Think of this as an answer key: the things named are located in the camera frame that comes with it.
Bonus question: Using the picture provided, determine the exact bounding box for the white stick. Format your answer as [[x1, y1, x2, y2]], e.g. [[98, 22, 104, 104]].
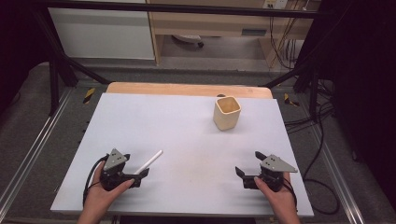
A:
[[134, 149, 163, 175]]

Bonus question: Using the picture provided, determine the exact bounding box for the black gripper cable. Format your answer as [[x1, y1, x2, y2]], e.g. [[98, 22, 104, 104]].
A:
[[281, 177, 299, 213], [81, 156, 109, 207]]

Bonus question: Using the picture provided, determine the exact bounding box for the cream square cup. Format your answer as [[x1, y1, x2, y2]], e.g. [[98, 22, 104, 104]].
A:
[[213, 95, 243, 132]]

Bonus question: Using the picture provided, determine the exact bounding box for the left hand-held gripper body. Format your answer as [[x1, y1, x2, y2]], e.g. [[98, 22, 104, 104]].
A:
[[100, 148, 141, 191]]

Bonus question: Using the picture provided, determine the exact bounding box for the office chair base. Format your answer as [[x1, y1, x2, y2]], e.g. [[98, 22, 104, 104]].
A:
[[171, 34, 205, 49]]

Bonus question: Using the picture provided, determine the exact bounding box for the metal floor rail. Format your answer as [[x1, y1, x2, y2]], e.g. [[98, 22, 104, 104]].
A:
[[0, 88, 75, 207], [310, 124, 366, 224]]

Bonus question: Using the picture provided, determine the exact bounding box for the black floor cable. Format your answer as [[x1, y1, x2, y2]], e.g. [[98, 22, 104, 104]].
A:
[[283, 77, 341, 217]]

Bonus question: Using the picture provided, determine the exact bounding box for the black metal frame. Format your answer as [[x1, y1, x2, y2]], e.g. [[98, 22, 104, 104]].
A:
[[30, 0, 353, 117]]

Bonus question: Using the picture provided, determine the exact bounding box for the wooden board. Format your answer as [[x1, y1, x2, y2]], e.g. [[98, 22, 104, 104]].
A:
[[106, 81, 274, 100]]

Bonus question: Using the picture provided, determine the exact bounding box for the white wall socket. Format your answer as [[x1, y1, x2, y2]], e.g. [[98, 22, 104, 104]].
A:
[[262, 0, 290, 10]]

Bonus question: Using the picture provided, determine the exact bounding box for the yellow black tape strip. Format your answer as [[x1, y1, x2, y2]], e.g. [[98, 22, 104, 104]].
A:
[[283, 92, 301, 108], [82, 87, 96, 105]]

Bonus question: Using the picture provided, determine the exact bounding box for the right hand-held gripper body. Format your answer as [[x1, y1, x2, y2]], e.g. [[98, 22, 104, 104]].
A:
[[247, 154, 299, 192]]

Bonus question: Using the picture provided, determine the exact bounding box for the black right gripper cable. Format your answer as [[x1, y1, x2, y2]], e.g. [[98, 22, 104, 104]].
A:
[[281, 177, 299, 213]]

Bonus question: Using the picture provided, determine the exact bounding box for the hanging cable bundle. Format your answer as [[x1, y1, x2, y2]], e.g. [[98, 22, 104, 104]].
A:
[[268, 14, 301, 71]]

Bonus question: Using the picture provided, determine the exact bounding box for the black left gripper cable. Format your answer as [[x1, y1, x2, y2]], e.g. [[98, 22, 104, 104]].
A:
[[81, 156, 109, 207]]

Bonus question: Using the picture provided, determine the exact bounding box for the light wooden desk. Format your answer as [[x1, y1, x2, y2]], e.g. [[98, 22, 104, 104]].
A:
[[145, 0, 322, 68]]

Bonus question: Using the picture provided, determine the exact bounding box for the person's left hand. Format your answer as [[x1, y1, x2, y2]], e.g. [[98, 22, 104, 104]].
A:
[[83, 161, 136, 212]]

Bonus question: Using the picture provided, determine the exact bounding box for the white cabinet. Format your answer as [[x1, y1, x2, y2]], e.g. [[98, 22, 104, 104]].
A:
[[48, 7, 156, 61]]

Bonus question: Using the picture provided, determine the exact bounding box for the person's right hand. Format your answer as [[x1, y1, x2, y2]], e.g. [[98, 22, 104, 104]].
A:
[[253, 173, 297, 217]]

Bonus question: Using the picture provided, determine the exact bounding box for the dark curtain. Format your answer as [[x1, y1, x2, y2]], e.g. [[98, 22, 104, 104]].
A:
[[311, 0, 396, 200], [0, 0, 50, 110]]

